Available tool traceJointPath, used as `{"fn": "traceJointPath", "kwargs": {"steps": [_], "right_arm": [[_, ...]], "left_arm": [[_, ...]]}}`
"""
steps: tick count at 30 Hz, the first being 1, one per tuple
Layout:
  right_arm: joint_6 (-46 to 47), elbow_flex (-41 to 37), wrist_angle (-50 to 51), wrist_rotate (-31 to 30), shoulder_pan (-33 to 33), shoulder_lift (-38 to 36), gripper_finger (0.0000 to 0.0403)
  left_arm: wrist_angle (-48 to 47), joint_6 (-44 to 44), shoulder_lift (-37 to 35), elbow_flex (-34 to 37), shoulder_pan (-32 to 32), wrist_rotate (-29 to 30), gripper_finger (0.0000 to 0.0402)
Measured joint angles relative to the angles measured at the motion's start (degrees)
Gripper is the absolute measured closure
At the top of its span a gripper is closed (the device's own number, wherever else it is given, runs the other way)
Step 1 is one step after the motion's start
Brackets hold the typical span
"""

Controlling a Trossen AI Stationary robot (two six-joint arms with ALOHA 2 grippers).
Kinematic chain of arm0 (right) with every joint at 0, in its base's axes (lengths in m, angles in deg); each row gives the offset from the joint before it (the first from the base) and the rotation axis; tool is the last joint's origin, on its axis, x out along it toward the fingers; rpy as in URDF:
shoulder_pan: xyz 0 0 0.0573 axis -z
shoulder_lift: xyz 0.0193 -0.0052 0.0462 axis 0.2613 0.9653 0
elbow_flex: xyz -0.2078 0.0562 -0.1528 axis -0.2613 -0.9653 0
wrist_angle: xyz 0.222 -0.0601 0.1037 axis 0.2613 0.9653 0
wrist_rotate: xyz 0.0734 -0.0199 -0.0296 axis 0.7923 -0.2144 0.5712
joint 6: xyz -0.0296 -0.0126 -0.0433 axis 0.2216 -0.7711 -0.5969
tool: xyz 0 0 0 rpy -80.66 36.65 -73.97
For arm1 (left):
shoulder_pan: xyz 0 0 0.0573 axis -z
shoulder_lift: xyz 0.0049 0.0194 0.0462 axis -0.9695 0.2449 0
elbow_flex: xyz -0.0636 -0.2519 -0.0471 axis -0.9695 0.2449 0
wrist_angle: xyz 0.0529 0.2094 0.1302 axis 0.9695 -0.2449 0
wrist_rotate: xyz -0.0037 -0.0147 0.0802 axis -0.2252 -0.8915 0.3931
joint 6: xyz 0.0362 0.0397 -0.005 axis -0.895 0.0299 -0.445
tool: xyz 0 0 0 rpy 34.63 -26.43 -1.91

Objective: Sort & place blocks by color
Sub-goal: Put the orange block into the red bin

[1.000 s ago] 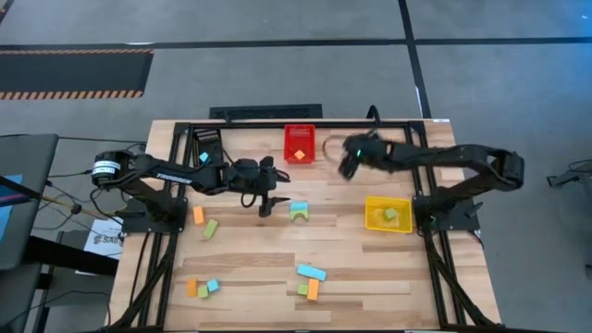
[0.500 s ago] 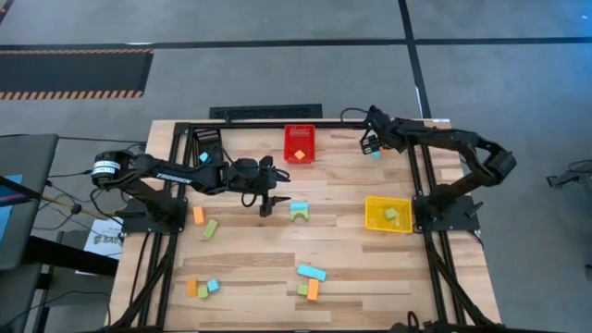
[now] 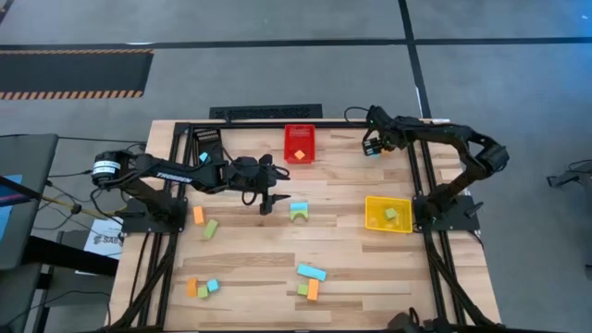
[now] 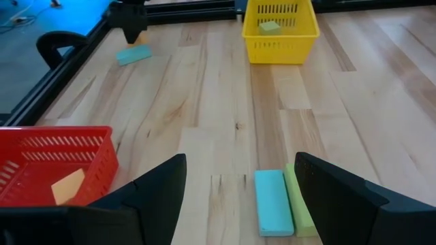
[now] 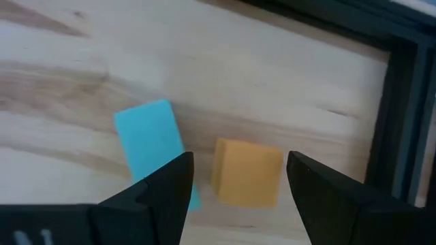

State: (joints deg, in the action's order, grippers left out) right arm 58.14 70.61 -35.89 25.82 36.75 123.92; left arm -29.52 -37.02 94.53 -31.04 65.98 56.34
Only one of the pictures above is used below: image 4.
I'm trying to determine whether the small orange foam block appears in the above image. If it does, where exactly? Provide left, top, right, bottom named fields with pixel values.
left=50, top=167, right=86, bottom=206
left=126, top=32, right=151, bottom=48

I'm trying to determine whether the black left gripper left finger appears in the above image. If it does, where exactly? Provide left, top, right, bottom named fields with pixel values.
left=67, top=153, right=187, bottom=245

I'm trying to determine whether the white floor cable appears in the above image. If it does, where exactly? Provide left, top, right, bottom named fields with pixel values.
left=0, top=0, right=37, bottom=35

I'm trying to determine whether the yellow plastic basket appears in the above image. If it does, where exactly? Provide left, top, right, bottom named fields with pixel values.
left=241, top=0, right=321, bottom=65

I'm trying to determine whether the red plastic basket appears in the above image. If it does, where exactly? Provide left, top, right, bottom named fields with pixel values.
left=0, top=125, right=119, bottom=208

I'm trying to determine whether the long cyan foam block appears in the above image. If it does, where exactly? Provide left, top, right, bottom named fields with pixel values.
left=254, top=169, right=295, bottom=238

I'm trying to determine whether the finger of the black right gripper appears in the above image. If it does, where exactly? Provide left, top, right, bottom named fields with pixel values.
left=121, top=29, right=144, bottom=45

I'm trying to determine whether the small green foam block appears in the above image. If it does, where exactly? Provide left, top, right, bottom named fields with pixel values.
left=258, top=20, right=283, bottom=37

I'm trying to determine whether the black curved handle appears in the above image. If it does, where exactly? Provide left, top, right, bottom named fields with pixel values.
left=35, top=30, right=89, bottom=71

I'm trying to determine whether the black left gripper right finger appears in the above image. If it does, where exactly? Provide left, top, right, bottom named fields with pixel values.
left=294, top=152, right=436, bottom=245

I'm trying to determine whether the long green foam block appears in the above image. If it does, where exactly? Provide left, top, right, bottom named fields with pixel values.
left=283, top=163, right=320, bottom=238

